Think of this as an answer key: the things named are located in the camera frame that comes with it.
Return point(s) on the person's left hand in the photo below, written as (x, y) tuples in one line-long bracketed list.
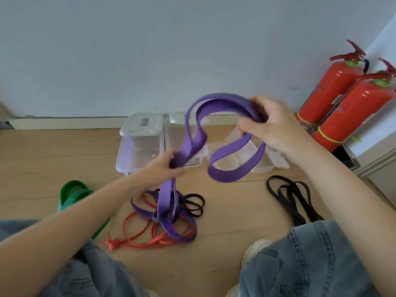
[(157, 171)]

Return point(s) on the person's right hand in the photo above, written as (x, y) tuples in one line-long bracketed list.
[(278, 126)]

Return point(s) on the person's left thumb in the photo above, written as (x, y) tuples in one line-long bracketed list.
[(168, 156)]

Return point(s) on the person's right thumb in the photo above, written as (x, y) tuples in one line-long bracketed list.
[(249, 126)]

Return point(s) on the wide purple resistance band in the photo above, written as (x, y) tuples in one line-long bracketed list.
[(216, 102)]

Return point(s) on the person's left forearm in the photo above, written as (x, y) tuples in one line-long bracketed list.
[(71, 225)]

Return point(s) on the person's right forearm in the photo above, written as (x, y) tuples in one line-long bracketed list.
[(349, 197)]

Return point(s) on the clear plastic container with lid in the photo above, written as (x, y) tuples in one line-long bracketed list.
[(140, 142), (176, 136)]

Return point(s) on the clear open plastic container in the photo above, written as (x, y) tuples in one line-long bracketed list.
[(266, 162)]

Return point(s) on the black thin resistance band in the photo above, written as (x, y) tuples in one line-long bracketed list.
[(201, 203), (290, 201)]

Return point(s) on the narrow purple resistance band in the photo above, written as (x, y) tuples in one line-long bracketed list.
[(136, 207)]

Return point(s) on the red fire extinguisher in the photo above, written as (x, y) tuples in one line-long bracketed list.
[(355, 114), (331, 89)]

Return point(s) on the orange resistance band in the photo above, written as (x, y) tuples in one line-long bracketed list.
[(130, 244)]

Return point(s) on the black extinguisher stand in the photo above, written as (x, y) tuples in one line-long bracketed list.
[(345, 156)]

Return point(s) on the green resistance band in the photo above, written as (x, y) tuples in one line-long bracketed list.
[(71, 191)]

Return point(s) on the person's white right shoe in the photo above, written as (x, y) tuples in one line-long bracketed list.
[(255, 249)]

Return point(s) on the person's left leg in jeans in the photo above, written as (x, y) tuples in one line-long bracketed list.
[(92, 272)]

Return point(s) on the person's leg in jeans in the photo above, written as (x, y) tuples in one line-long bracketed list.
[(92, 272), (309, 262)]

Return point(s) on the person's right leg in jeans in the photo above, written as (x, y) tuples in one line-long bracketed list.
[(309, 262)]

